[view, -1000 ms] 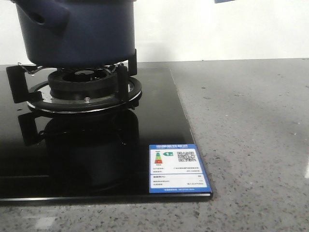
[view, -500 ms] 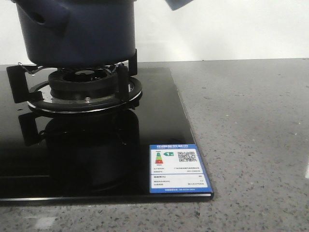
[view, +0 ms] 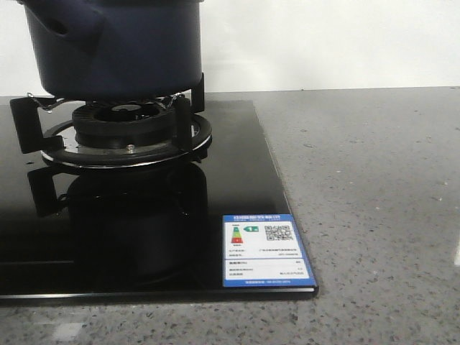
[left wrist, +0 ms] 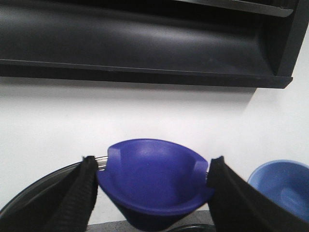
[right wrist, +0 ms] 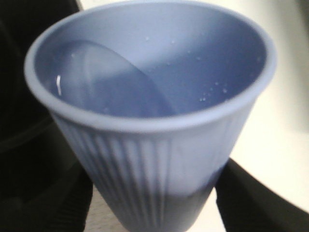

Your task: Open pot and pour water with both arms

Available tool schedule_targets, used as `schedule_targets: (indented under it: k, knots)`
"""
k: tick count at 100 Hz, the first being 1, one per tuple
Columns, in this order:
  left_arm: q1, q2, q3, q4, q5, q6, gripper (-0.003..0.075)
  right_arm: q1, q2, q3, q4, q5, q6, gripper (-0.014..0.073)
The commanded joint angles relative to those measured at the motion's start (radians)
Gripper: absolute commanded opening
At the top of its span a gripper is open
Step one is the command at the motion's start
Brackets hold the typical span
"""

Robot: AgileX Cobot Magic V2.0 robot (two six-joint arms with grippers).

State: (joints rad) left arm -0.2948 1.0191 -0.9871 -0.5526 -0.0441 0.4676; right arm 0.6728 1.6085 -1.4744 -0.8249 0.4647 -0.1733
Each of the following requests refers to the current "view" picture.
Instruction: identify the blue energy label sticker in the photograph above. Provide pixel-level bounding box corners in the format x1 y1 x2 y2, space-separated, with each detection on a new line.
222 214 316 288

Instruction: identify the right gas burner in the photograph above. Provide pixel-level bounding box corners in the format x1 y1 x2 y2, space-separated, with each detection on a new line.
40 97 212 169

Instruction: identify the black glass gas stove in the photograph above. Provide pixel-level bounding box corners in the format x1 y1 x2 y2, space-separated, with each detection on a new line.
1 101 319 304

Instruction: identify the black right pot support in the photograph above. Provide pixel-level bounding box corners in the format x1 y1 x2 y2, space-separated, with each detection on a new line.
9 78 212 169

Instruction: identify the dark blue cooking pot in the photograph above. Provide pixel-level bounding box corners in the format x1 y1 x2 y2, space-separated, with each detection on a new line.
23 1 202 101

